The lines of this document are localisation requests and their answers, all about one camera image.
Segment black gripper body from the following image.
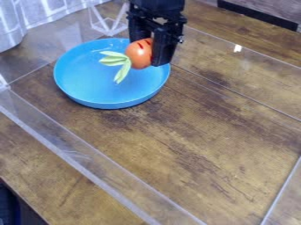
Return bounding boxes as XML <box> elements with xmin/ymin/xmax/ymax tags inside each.
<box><xmin>127</xmin><ymin>0</ymin><xmax>187</xmax><ymax>33</ymax></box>

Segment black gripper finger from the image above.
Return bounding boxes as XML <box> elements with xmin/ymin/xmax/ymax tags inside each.
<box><xmin>151</xmin><ymin>25</ymin><xmax>183</xmax><ymax>67</ymax></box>
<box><xmin>128</xmin><ymin>18</ymin><xmax>151</xmax><ymax>42</ymax></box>

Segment orange toy carrot green leaves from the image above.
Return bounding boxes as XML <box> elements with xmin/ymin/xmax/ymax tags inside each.
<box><xmin>99</xmin><ymin>38</ymin><xmax>152</xmax><ymax>83</ymax></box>

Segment blue round plastic tray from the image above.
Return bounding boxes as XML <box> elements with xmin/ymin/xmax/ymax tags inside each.
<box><xmin>53</xmin><ymin>38</ymin><xmax>169</xmax><ymax>109</ymax></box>

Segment dark wooden furniture edge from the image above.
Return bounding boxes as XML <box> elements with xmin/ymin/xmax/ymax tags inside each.
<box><xmin>218</xmin><ymin>0</ymin><xmax>299</xmax><ymax>32</ymax></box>

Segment white grey checked curtain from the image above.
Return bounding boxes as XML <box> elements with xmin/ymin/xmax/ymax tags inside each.
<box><xmin>0</xmin><ymin>0</ymin><xmax>111</xmax><ymax>53</ymax></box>

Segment clear acrylic enclosure wall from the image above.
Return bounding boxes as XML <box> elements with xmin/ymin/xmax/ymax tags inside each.
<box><xmin>0</xmin><ymin>0</ymin><xmax>301</xmax><ymax>225</ymax></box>

